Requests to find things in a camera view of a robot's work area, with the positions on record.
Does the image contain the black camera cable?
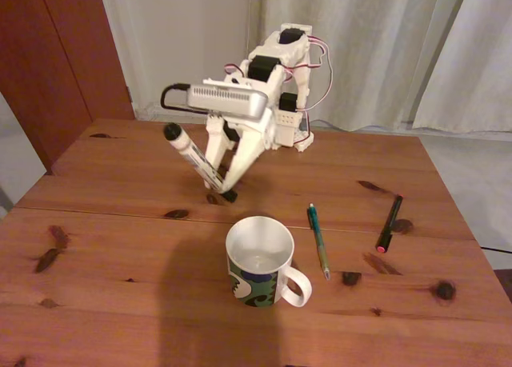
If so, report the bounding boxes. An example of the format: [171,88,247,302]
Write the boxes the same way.
[160,82,210,114]

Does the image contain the white whiteboard marker black cap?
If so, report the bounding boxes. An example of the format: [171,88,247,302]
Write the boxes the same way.
[162,122,239,202]

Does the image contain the red white servo wires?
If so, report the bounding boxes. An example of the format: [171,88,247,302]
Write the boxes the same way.
[223,34,336,114]

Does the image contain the white mug green blue pattern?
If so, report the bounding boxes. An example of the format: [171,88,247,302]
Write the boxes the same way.
[225,215,314,310]

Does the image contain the white curtain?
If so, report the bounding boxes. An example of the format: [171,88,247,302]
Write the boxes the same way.
[411,0,512,135]
[239,0,469,133]

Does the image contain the black marker pink ends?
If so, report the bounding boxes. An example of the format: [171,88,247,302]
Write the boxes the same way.
[374,193,405,254]

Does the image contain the teal mechanical pencil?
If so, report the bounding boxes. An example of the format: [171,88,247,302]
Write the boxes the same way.
[306,201,332,281]

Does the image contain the brown wooden door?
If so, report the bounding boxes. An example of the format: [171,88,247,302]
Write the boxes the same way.
[0,0,135,176]

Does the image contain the silver camera box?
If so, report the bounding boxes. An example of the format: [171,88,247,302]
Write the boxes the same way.
[186,82,269,122]

